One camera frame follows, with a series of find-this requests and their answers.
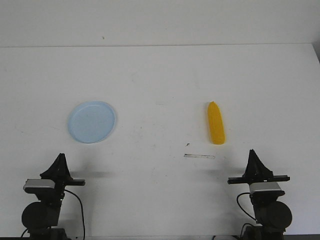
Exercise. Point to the light blue round plate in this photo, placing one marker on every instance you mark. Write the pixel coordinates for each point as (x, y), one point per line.
(91, 122)

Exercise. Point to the clear tape strip horizontal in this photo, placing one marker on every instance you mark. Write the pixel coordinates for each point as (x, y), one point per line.
(199, 156)

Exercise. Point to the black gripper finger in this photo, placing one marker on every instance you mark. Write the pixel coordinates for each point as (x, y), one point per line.
(53, 171)
(65, 170)
(250, 168)
(259, 168)

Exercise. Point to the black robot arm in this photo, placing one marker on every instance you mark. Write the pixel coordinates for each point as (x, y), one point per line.
(40, 218)
(271, 216)

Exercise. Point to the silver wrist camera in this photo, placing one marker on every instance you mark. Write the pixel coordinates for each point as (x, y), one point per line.
(266, 187)
(33, 186)

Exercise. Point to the yellow corn cob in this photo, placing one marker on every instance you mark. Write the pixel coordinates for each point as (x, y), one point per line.
(215, 124)

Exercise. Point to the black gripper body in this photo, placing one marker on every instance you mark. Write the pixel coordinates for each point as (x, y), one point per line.
(247, 180)
(61, 184)

